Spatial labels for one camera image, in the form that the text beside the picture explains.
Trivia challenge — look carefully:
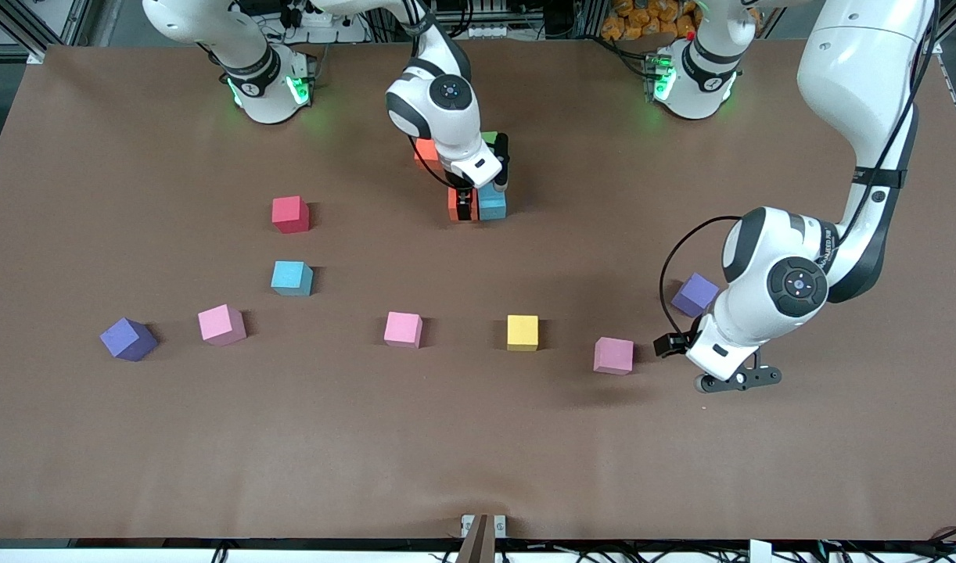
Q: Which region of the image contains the blue foam cube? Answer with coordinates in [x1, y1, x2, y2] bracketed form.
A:
[475, 184, 508, 221]
[271, 260, 314, 297]

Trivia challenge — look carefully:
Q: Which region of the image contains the pink foam cube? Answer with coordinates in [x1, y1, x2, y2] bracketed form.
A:
[593, 336, 635, 376]
[383, 311, 423, 349]
[197, 304, 247, 346]

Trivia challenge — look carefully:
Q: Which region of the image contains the purple foam cube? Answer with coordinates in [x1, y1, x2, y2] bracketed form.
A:
[99, 317, 159, 362]
[671, 272, 720, 318]

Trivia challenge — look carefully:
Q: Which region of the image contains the white power strip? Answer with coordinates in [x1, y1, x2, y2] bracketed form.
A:
[466, 22, 530, 40]
[279, 0, 369, 44]

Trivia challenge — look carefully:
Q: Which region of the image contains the yellow foam cube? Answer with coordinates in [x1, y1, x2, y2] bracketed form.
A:
[507, 314, 539, 352]

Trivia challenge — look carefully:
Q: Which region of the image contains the red foam cube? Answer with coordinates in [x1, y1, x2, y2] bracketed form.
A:
[271, 195, 311, 235]

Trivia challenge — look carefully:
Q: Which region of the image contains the brown paper table cover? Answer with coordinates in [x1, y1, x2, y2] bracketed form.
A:
[0, 38, 956, 542]

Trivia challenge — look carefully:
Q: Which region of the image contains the pile of orange bags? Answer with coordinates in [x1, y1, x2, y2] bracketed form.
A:
[601, 0, 702, 41]

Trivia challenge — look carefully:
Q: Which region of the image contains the brown vertical bar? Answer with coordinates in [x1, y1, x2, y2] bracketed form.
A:
[455, 514, 498, 563]

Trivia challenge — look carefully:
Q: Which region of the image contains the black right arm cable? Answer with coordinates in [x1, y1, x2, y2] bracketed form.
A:
[408, 134, 463, 190]

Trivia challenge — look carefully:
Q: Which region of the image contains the silver metal bracket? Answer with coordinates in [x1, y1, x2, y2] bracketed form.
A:
[461, 514, 508, 539]

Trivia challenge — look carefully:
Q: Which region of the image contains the aluminium frame profile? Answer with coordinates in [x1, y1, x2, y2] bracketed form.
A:
[928, 0, 956, 56]
[0, 0, 49, 65]

